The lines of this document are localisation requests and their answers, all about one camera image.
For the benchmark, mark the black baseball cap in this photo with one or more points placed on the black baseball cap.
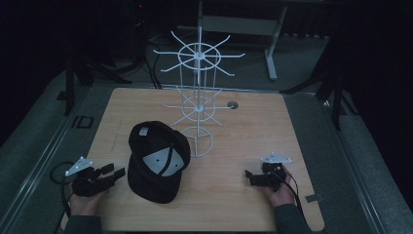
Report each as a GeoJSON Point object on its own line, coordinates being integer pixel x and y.
{"type": "Point", "coordinates": [152, 182]}

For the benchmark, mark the person's left hand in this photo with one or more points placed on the person's left hand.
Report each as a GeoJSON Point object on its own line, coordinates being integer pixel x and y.
{"type": "Point", "coordinates": [85, 204]}

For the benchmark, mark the black metal stand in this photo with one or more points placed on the black metal stand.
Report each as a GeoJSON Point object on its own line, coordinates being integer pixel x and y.
{"type": "Point", "coordinates": [337, 97]}
{"type": "Point", "coordinates": [68, 87]}

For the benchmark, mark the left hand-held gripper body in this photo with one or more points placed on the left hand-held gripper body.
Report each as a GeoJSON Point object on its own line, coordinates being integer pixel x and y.
{"type": "Point", "coordinates": [85, 187]}

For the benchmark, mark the grey tape strip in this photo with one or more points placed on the grey tape strip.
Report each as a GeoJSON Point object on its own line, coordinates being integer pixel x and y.
{"type": "Point", "coordinates": [314, 198]}

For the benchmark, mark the person's right hand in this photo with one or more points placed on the person's right hand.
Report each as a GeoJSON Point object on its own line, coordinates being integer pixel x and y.
{"type": "Point", "coordinates": [282, 195]}

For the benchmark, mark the black floor socket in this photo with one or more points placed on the black floor socket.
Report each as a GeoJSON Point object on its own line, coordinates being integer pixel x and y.
{"type": "Point", "coordinates": [85, 122]}

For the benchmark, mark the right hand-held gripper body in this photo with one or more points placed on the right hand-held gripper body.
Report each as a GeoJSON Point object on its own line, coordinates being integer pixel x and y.
{"type": "Point", "coordinates": [275, 169]}

